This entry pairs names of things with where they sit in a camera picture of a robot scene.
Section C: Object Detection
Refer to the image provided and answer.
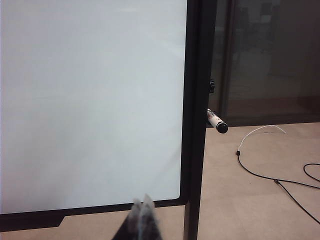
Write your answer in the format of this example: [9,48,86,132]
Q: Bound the black whiteboard stand post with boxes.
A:
[183,0,219,240]

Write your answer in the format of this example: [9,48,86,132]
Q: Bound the white whiteboard with black frame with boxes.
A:
[0,0,201,229]

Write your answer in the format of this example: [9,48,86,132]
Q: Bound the black whiteboard pen tray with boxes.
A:
[0,212,66,229]

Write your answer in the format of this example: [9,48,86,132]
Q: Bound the dark glass partition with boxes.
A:
[211,0,320,127]

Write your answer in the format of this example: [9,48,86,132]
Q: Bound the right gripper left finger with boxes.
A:
[111,198,145,240]

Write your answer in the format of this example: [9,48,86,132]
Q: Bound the black cable with connector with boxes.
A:
[235,148,320,226]

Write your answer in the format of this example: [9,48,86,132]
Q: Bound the white black whiteboard marker pen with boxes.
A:
[206,108,229,135]

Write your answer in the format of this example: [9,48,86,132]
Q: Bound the thin white cable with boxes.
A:
[237,124,289,151]

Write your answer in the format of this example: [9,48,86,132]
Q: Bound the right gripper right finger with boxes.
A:
[139,193,165,240]

